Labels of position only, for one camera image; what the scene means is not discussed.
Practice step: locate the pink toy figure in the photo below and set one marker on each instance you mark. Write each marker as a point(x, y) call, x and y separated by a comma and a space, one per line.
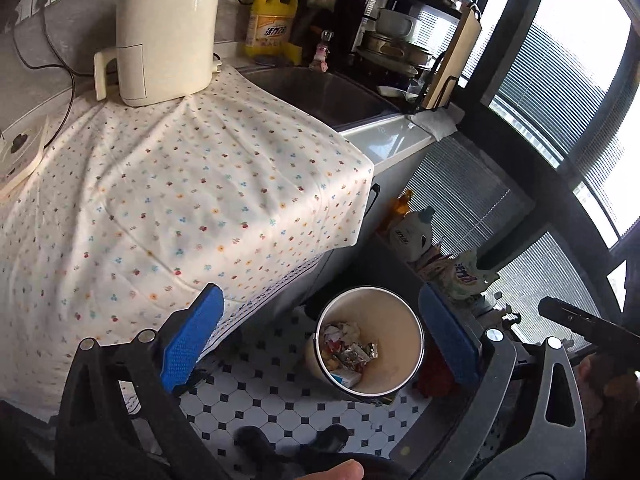
point(322, 52)

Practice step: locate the printed detergent bag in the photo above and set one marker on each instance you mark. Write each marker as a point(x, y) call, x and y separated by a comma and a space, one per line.
point(470, 275)

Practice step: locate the orange spray bottle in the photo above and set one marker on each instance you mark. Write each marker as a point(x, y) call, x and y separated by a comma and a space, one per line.
point(400, 210)

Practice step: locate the floral white tablecloth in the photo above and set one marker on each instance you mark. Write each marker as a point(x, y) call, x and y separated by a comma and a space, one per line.
point(165, 200)

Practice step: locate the white paper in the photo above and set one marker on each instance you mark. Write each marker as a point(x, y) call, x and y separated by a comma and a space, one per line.
point(340, 332)

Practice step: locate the cream air fryer appliance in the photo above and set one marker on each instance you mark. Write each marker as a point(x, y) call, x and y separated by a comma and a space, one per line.
point(160, 40)

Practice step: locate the white round waste bin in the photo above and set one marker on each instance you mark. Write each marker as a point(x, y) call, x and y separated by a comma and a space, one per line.
point(370, 345)

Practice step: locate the white folded cloth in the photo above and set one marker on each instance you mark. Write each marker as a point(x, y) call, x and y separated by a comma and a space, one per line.
point(434, 124)

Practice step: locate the black dish rack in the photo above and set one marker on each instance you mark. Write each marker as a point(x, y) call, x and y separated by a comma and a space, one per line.
point(400, 45)

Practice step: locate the black shoe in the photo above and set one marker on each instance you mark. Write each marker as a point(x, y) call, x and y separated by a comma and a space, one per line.
point(257, 442)
point(330, 439)

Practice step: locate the white detergent jug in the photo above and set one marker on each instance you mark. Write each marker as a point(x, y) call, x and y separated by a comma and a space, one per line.
point(410, 237)

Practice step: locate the yellow dish soap bottle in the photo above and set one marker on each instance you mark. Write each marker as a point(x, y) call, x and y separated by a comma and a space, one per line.
point(272, 22)

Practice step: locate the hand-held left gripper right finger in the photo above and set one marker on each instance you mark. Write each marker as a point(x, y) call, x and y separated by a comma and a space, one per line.
point(447, 332)

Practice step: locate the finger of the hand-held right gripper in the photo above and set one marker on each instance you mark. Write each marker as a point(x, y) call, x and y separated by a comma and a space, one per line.
point(567, 312)

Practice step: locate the stainless steel sink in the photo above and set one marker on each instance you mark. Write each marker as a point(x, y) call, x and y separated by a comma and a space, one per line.
point(320, 92)

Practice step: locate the reddish snack packet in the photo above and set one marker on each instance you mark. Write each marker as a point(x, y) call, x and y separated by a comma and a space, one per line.
point(435, 262)

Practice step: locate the wooden cutting board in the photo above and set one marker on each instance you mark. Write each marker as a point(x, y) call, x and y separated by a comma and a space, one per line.
point(452, 60)

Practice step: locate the person's left hand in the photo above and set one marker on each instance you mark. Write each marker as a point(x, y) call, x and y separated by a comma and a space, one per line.
point(335, 471)

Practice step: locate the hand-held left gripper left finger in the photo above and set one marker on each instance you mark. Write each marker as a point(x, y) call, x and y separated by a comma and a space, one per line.
point(192, 337)

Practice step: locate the person's right hand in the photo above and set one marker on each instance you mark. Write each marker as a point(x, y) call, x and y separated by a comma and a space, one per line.
point(607, 395)

